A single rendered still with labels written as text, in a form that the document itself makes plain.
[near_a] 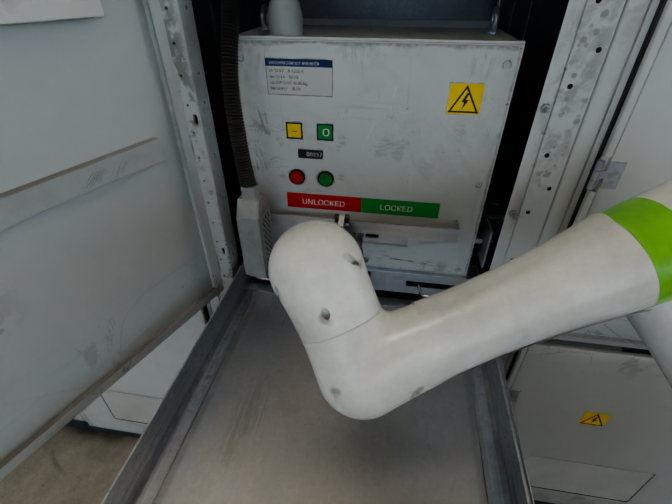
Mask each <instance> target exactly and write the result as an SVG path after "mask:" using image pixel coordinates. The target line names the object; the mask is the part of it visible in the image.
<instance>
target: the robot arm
mask: <svg viewBox="0 0 672 504"><path fill-rule="evenodd" d="M334 219H335V224H334V223H331V222H327V221H319V220H311V221H306V222H302V223H299V224H297V225H295V226H293V227H291V228H289V229H288V230H287V231H285V232H284V233H283V234H282V235H281V236H280V238H279V239H278V240H277V242H276V243H275V245H274V247H273V249H272V251H271V254H270V258H269V264H268V272H269V279H270V282H271V285H272V288H273V290H274V292H275V294H276V295H277V297H278V298H279V300H280V302H281V303H282V305H283V307H284V308H285V310H286V312H287V314H288V315H289V317H290V319H291V321H292V323H293V325H294V327H295V329H296V330H297V332H298V334H299V336H300V338H301V341H302V342H303V345H304V347H305V350H306V352H307V355H308V357H309V360H310V363H311V365H312V368H313V371H314V374H315V376H316V379H317V382H318V385H319V388H320V391H321V393H322V395H323V396H324V398H325V400H326V401H327V402H328V403H329V404H330V406H331V407H333V408H334V409H335V410H336V411H338V412H339V413H341V414H342V415H345V416H347V417H350V418H353V419H359V420H369V419H374V418H378V417H380V416H383V415H385V414H387V413H388V412H390V411H392V410H393V409H395V408H397V407H399V406H400V405H402V404H404V403H406V402H407V401H409V400H411V399H413V398H415V397H417V396H418V395H420V394H422V393H424V392H426V391H428V390H430V389H432V388H434V387H436V386H438V385H440V384H442V383H443V382H445V381H447V380H451V379H453V378H455V377H457V376H460V375H462V374H464V373H466V372H468V371H471V370H473V369H475V368H478V367H480V366H482V365H484V364H487V363H489V362H492V361H494V360H496V359H499V358H501V357H504V356H506V355H509V354H511V353H514V352H517V351H519V350H522V349H524V348H527V347H530V346H532V345H535V344H538V343H541V342H544V341H546V340H549V339H552V338H555V337H558V336H561V335H564V334H567V333H570V332H573V331H577V330H580V329H583V328H586V327H590V326H593V325H597V324H600V323H604V322H608V321H611V320H615V319H619V318H623V317H626V318H627V319H628V321H629V322H630V323H631V325H632V326H633V328H634V329H635V331H636V332H637V334H638V335H639V337H640V338H641V340H642V341H643V343H644V344H645V346H646V347H647V349H648V350H649V352H650V353H651V355H652V357H653V358H654V360H655V361H656V363H657V365H658V366H659V368H660V369H661V371H662V373H663V374H664V376H665V378H666V379H667V381H668V383H669V384H670V386H671V388H672V178H671V179H669V180H667V181H665V182H663V183H661V184H658V185H656V186H654V187H652V188H650V189H648V190H646V191H644V192H641V193H639V194H637V195H635V196H633V197H631V198H629V199H627V200H625V201H623V202H621V203H619V204H617V205H615V206H613V207H611V208H609V209H607V210H605V211H603V212H601V213H593V214H591V215H589V216H587V217H586V218H584V219H583V220H581V221H579V222H578V223H576V224H574V225H573V226H571V227H569V228H568V229H566V230H564V231H563V232H561V233H559V234H557V235H556V236H554V237H552V238H550V239H549V240H547V241H545V242H543V243H541V244H540V245H538V246H536V247H534V248H532V249H530V250H528V251H527V252H525V253H523V254H521V255H519V256H517V257H515V258H513V259H511V260H509V261H507V262H505V263H503V264H501V265H499V266H497V267H495V268H493V269H491V270H489V271H487V272H485V273H482V274H480V275H478V276H476V277H474V278H471V279H469V280H467V281H465V282H462V283H460V284H458V285H455V286H453V287H451V288H448V289H446V290H443V291H441V292H438V293H436V294H433V295H431V296H428V297H425V298H423V299H420V300H417V301H414V302H412V304H411V305H408V306H405V307H402V308H399V309H397V310H394V311H386V310H384V309H383V308H382V307H381V305H380V302H379V300H378V298H377V295H376V293H375V290H374V287H373V285H372V282H371V279H370V276H369V274H368V271H367V268H366V265H365V263H366V262H367V263H368V260H369V259H368V258H365V257H364V256H363V249H362V245H361V243H360V241H359V239H358V238H357V236H356V235H355V234H354V233H353V229H352V226H351V223H350V215H349V214H338V213H335V215H334Z"/></svg>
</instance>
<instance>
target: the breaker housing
mask: <svg viewBox="0 0 672 504"><path fill-rule="evenodd" d="M487 29H489V28H443V27H385V26H327V25H303V35H301V36H288V35H269V30H262V26H260V27H257V28H254V29H251V30H248V31H245V32H242V33H239V34H238V35H239V38H238V39H239V40H268V41H312V42H356V43H400V44H443V45H487V46H523V48H522V52H521V56H520V60H519V64H518V68H517V72H516V76H515V80H514V84H513V87H512V91H511V95H510V99H509V103H508V107H507V111H506V115H505V119H504V123H503V127H502V131H501V135H500V139H499V143H498V147H497V151H496V155H495V159H494V163H493V167H492V171H491V175H490V179H489V183H488V187H487V191H486V195H485V199H484V203H483V206H482V210H481V214H480V218H479V222H478V226H477V230H476V234H475V238H474V242H473V246H472V250H471V254H470V258H469V262H468V266H467V270H466V274H465V276H466V275H467V271H468V267H469V263H470V259H471V255H472V252H473V248H474V244H475V240H476V236H477V232H478V228H479V224H480V220H481V216H482V212H483V208H484V204H485V201H486V197H487V193H488V189H489V185H490V181H491V177H492V173H493V169H494V165H495V161H496V157H497V153H498V149H499V146H500V142H501V138H502V134H503V130H504V126H505V122H506V118H507V114H508V110H509V106H510V102H511V98H512V94H513V91H514V87H515V83H516V79H517V75H518V71H519V67H520V63H521V59H522V55H523V51H524V47H525V43H526V41H524V40H517V39H515V38H514V37H512V36H511V35H509V34H507V33H506V32H504V31H503V30H501V29H499V28H497V29H498V31H497V34H487Z"/></svg>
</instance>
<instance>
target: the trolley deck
mask: <svg viewBox="0 0 672 504"><path fill-rule="evenodd" d="M498 361H499V365H500V370H501V374H502V379H503V383H504V388H505V392H506V397H507V401H508V406H509V410H510V415H511V419H512V424H513V428H514V433H515V437H516V442H517V446H518V451H519V455H520V460H521V464H522V469H523V473H524V478H525V482H526V487H527V491H528V496H529V500H530V504H535V502H534V498H533V494H532V489H531V485H530V481H529V476H528V472H527V468H526V463H525V459H524V455H523V450H522V446H521V442H520V437H519V433H518V429H517V424H516V420H515V416H514V411H513V407H512V403H511V398H510V394H509V390H508V385H507V381H506V377H505V372H504V368H503V364H502V359H501V358H499V359H498ZM153 504H488V501H487V493H486V486H485V479H484V472H483V465H482V458H481V451H480V444H479V437H478V430H477V423H476V416H475V409H474V402H473V395H472V388H471V381H470V374H469V371H468V372H466V373H464V374H462V375H460V376H457V377H455V378H453V379H451V380H447V381H445V382H443V383H442V384H440V385H438V386H436V387H434V388H432V389H430V390H428V391H426V392H424V393H422V394H420V395H418V396H417V397H415V398H413V399H411V400H409V401H407V402H406V403H404V404H402V405H400V406H399V407H397V408H395V409H393V410H392V411H390V412H388V413H387V414H385V415H383V416H380V417H378V418H374V419H369V420H359V419H353V418H350V417H347V416H345V415H342V414H341V413H339V412H338V411H336V410H335V409H334V408H333V407H331V406H330V404H329V403H328V402H327V401H326V400H325V398H324V396H323V395H322V393H321V391H320V388H319V385H318V382H317V379H316V376H315V374H314V371H313V368H312V365H311V363H310V360H309V357H308V355H307V352H306V350H305V347H304V345H303V342H302V341H301V338H300V336H299V334H298V332H297V330H296V329H295V327H294V325H293V323H292V321H291V319H290V317H289V315H288V314H287V312H286V310H285V308H284V307H283V305H282V303H281V302H280V300H279V298H278V297H277V295H276V294H269V293H260V292H257V293H256V295H255V297H254V299H253V301H252V303H251V305H250V307H249V309H248V311H247V313H246V315H245V317H244V320H243V322H242V324H241V326H240V328H239V330H238V332H237V334H236V336H235V338H234V340H233V342H232V344H231V346H230V348H229V350H228V352H227V354H226V356H225V358H224V360H223V362H222V364H221V366H220V368H219V370H218V372H217V375H216V377H215V379H214V381H213V383H212V385H211V387H210V389H209V391H208V393H207V395H206V397H205V399H204V401H203V403H202V405H201V407H200V409H199V411H198V413H197V415H196V417H195V419H194V421H193V423H192V425H191V427H190V430H189V432H188V434H187V436H186V438H185V440H184V442H183V444H182V446H181V448H180V450H179V452H178V454H177V456H176V458H175V460H174V462H173V464H172V466H171V468H170V470H169V472H168V474H167V476H166V478H165V480H164V482H163V484H162V487H161V489H160V491H159V493H158V495H157V497H156V499H155V501H154V503H153Z"/></svg>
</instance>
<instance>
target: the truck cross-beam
mask: <svg viewBox="0 0 672 504"><path fill-rule="evenodd" d="M366 268H367V271H370V272H371V277H370V279H371V282H372V285H373V287H374V289H375V290H385V291H394V292H404V293H413V294H419V292H418V289H417V283H420V287H421V290H422V292H423V293H426V294H436V293H438V292H441V291H443V290H446V289H448V288H451V287H453V286H455V285H456V282H457V279H461V280H469V279H471V278H474V277H476V276H477V272H476V268H475V267H470V266H469V267H468V271H467V275H466V276H463V275H453V274H443V273H433V272H423V271H412V270H402V269H392V268H382V267H372V266H366Z"/></svg>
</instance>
